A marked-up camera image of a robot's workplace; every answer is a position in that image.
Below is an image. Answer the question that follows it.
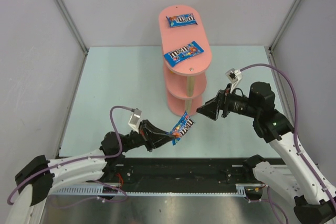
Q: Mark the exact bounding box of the purple cable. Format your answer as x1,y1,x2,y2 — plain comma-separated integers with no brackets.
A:
240,63,336,223
6,105,139,205

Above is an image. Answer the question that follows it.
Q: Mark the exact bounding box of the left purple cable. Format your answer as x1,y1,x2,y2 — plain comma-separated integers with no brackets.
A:
6,105,139,205

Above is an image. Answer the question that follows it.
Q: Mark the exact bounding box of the slotted cable duct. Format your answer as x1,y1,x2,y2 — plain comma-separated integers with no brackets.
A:
52,183,264,197

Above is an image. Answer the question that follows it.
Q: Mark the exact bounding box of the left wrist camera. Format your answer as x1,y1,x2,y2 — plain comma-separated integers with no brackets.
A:
128,109,142,132

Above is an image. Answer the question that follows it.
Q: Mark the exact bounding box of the pink tiered shelf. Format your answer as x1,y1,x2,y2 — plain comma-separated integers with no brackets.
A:
159,5,212,116

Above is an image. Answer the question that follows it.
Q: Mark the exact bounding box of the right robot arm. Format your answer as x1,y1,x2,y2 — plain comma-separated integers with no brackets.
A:
196,82,335,223

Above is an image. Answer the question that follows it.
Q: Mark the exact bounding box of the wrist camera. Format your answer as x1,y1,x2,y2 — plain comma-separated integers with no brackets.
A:
128,109,142,132
226,69,242,93

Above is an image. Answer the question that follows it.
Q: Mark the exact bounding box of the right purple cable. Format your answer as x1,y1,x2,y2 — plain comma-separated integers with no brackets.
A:
240,63,336,223

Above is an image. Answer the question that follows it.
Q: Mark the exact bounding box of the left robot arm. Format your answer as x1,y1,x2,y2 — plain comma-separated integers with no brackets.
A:
13,120,181,206

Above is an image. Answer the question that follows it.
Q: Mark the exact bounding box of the blue M&M bag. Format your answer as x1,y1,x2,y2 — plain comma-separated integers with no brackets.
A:
163,41,204,67
166,13,197,27

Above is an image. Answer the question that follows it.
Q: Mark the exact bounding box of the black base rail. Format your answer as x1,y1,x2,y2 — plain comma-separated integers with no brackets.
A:
100,158,260,188

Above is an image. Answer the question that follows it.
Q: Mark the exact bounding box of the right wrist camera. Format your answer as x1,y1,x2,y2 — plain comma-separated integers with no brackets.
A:
226,69,242,93

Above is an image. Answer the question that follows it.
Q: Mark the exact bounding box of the blue white candy bar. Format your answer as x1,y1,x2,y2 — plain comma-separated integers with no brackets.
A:
170,111,195,145

